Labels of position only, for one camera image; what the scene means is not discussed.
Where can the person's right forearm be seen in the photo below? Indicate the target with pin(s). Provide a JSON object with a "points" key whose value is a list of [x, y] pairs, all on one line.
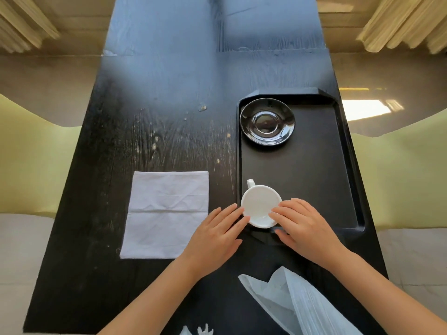
{"points": [[387, 300]]}

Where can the white ceramic cup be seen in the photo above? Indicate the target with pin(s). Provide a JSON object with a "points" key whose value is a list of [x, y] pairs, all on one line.
{"points": [[260, 204]]}

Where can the black plastic tray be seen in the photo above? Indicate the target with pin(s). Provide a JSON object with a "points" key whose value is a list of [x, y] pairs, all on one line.
{"points": [[314, 170]]}

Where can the person's right hand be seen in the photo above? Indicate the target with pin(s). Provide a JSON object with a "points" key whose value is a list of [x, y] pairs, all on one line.
{"points": [[310, 233]]}

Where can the pale green chair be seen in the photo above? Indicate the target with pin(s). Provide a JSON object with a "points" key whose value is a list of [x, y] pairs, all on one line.
{"points": [[405, 177], [31, 163]]}

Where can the person's left hand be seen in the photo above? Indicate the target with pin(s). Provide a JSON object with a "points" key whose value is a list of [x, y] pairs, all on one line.
{"points": [[216, 240]]}

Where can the person's left forearm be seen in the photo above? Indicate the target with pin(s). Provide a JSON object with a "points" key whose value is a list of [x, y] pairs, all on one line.
{"points": [[157, 303]]}

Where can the white cloth napkin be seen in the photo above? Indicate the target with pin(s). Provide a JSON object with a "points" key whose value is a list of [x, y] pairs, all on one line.
{"points": [[167, 212]]}

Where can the black glossy saucer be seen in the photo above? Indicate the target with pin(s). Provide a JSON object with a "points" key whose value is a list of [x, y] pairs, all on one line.
{"points": [[267, 122]]}

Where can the cream pleated curtain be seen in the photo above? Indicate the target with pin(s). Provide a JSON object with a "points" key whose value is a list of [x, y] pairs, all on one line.
{"points": [[21, 27], [405, 20]]}

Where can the person's white pleated garment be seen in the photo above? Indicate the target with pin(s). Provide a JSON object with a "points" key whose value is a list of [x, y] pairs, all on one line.
{"points": [[300, 307]]}

